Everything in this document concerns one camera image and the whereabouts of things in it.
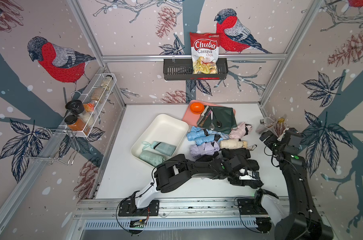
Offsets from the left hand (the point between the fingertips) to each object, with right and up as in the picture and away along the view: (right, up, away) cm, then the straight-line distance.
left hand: (248, 176), depth 79 cm
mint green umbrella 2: (-54, +8, +7) cm, 55 cm away
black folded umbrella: (+5, +5, +4) cm, 8 cm away
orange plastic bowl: (-25, +39, +35) cm, 58 cm away
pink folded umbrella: (+4, +22, +19) cm, 30 cm away
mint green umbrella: (-46, +12, +11) cm, 49 cm away
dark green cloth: (-8, +30, +32) cm, 45 cm away
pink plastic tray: (-18, +42, +39) cm, 60 cm away
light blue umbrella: (-21, +17, +16) cm, 31 cm away
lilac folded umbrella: (-21, +12, +11) cm, 27 cm away
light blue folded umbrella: (-26, +22, +19) cm, 38 cm away
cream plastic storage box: (-49, +23, +26) cm, 60 cm away
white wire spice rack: (-82, +42, -3) cm, 92 cm away
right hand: (+12, +22, +1) cm, 25 cm away
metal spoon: (-15, +25, +28) cm, 40 cm away
